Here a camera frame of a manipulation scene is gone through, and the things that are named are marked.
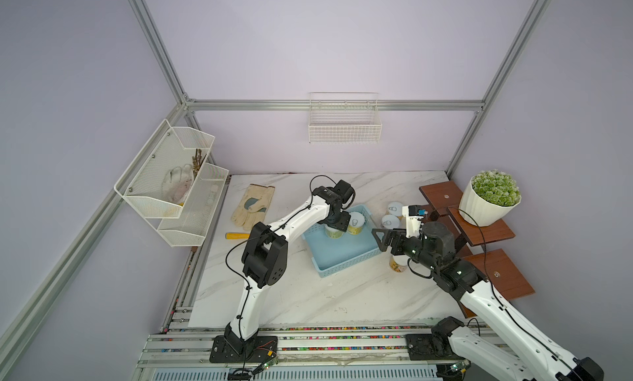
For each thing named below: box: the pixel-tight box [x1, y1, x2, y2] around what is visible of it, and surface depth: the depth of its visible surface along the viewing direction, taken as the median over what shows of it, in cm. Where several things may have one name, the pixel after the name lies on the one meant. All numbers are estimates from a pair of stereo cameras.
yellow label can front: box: [346, 211, 366, 236], surface depth 100 cm
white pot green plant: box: [458, 169, 522, 228], surface depth 70 cm
